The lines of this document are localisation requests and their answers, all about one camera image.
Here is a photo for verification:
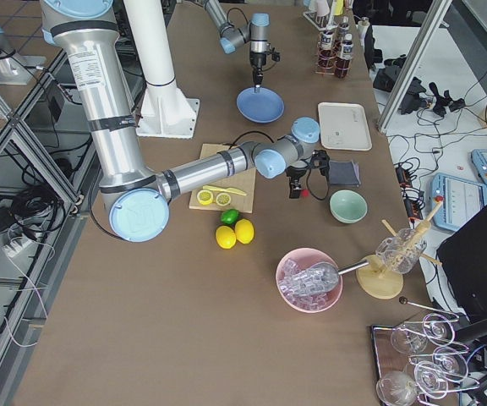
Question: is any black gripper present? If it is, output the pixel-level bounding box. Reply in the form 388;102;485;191
249;49;281;88
285;150;330;199

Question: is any blue plate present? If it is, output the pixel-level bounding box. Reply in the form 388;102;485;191
236;87;285;123

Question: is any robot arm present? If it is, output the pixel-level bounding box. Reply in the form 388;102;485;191
199;1;281;93
41;1;320;242

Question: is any wooden cutting board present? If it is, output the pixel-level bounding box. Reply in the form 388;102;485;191
189;168;256;214

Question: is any grey folded cloth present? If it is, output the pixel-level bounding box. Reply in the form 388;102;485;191
327;160;361;187

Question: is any mint green bowl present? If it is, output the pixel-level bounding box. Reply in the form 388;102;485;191
329;189;368;224

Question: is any yellow lemon lower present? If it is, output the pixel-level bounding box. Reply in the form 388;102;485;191
234;219;254;244

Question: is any yellow lemon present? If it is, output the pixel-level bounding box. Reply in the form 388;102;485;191
234;219;254;244
215;225;237;250

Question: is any yellow plastic knife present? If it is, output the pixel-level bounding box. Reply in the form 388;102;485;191
203;185;247;196

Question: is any green lime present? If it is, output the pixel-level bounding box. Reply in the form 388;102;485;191
221;209;240;226

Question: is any dark drink bottle upper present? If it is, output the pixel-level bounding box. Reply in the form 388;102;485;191
319;25;336;61

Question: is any dark drink bottle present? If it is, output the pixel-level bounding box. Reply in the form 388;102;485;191
337;34;353;77
337;16;349;42
319;25;336;61

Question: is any pink bowl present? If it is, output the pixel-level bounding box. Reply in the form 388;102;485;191
276;248;343;313

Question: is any lemon slice lower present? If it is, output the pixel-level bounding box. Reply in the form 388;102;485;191
215;192;232;207

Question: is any cream rabbit tray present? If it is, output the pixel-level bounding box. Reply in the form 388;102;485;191
318;101;372;151

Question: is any dark drink bottle lower right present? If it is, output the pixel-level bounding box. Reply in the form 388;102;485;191
337;34;353;77

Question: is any yellow lemon upper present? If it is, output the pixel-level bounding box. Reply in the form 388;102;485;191
215;225;237;250

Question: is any lemon half upper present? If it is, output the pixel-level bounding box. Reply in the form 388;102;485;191
196;189;214;206

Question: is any pink cup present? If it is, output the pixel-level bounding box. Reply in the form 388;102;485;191
313;0;331;17

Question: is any steel ice scoop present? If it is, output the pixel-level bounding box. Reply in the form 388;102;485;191
305;260;369;294

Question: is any dark drink bottle lower left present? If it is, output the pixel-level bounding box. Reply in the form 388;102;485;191
337;16;349;42

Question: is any wooden cup tree stand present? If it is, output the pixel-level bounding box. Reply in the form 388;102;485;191
356;201;442;299

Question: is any glass mug on stand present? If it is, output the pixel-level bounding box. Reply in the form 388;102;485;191
375;228;427;274

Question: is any blue teach pendant near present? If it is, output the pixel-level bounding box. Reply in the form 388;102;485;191
430;173;487;232

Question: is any wine glass rack tray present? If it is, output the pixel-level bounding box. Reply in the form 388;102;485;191
369;311;487;405

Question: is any copper wire bottle rack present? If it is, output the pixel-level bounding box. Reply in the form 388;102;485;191
315;43;353;79

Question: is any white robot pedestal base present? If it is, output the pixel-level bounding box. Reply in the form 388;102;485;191
124;0;200;139

